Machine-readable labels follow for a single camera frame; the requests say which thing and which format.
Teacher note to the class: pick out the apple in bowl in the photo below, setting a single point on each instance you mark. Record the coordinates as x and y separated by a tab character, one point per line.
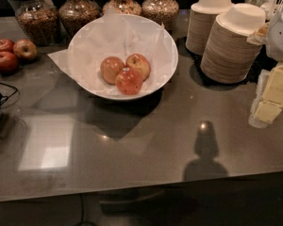
110	68
128	81
139	63

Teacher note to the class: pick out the red apple back left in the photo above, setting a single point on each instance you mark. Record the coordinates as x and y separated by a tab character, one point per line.
6	45

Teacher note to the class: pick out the white paper liner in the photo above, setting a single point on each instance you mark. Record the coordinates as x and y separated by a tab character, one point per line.
116	38

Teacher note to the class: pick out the front apple in bowl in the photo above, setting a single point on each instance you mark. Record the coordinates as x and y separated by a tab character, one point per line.
128	81

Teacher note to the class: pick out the back right apple in bowl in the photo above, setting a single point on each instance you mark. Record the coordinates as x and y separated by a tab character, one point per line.
139	63

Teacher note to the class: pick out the red apple front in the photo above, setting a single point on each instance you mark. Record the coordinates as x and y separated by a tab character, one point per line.
9	63

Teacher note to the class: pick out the red apple back right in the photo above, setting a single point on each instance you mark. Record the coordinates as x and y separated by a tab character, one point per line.
25	50

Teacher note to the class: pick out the glass jar with cereal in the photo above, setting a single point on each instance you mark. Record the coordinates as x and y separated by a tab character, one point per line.
123	6
161	11
39	20
74	14

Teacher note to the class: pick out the red apple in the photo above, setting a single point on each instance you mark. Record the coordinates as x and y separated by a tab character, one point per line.
6	45
9	63
25	50

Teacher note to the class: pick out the left apple in bowl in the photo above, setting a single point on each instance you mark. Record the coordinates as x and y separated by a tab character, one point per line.
110	68

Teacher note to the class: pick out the glass jar with cereal leftmost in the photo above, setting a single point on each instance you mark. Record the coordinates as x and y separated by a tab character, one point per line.
39	20

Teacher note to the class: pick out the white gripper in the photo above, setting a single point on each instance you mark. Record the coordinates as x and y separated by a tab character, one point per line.
281	40

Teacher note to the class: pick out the white bowl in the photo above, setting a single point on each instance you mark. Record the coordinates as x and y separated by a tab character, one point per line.
88	72

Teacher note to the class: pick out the back stack of paper bowls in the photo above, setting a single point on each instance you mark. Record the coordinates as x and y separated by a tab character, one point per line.
202	17

